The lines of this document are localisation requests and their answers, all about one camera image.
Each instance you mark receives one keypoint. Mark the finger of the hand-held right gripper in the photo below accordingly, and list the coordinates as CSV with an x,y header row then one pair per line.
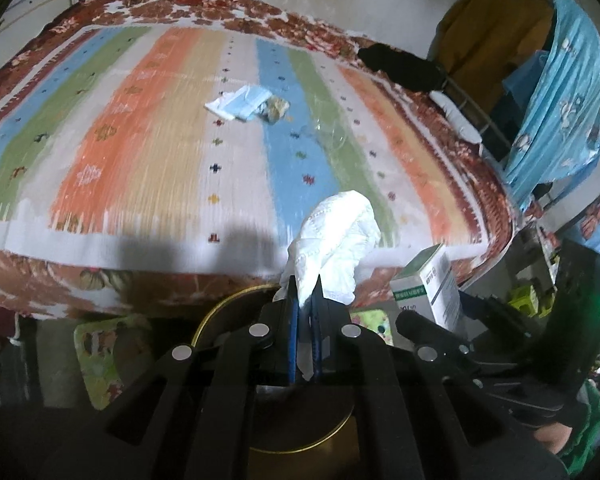
x,y
500,317
440,337

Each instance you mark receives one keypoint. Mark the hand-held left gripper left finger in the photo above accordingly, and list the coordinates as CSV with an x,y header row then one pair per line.
x,y
293,345

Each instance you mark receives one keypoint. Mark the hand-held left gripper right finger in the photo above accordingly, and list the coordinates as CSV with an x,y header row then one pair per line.
x,y
317,345

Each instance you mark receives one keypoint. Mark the green and white small box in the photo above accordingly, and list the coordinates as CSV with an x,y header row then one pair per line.
x,y
430,285

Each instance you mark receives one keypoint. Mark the gold-rimmed dark bin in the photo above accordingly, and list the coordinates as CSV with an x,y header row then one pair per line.
x,y
240,315

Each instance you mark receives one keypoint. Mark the white tissue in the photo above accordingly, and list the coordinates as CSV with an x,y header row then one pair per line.
x,y
335,240

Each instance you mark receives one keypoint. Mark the person's right forearm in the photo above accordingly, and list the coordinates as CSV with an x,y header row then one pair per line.
x,y
592,420

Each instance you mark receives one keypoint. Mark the green plastic stool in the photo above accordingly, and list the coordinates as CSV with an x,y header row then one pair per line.
x,y
525,300

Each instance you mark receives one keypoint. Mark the floral bed sheet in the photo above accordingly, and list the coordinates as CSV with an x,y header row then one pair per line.
x,y
130,280

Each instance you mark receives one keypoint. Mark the white rolled cloth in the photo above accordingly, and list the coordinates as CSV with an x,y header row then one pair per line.
x,y
455,112

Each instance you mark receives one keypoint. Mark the light blue printed cloth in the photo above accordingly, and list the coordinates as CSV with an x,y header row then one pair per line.
x,y
560,110

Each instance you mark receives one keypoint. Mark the clear plastic wrap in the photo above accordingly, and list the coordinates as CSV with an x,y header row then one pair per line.
x,y
327,132

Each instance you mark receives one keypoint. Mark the crumpled brown paper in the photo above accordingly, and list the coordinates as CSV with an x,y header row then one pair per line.
x,y
276,108

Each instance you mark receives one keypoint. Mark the blue and white mask package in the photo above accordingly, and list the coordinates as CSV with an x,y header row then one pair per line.
x,y
240,102

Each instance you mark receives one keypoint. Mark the striped colourful mat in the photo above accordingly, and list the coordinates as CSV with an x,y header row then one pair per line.
x,y
155,135

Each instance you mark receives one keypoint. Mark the black cloth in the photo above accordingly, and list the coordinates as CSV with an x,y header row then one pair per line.
x,y
405,67

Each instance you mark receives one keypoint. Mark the yellow hanging garment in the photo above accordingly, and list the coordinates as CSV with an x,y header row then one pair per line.
x,y
490,35

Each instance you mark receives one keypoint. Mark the white bed headboard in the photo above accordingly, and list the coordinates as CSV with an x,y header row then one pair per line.
x,y
40,5

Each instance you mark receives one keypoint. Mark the metal bed rail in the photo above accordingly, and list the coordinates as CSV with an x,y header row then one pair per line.
x,y
472,105

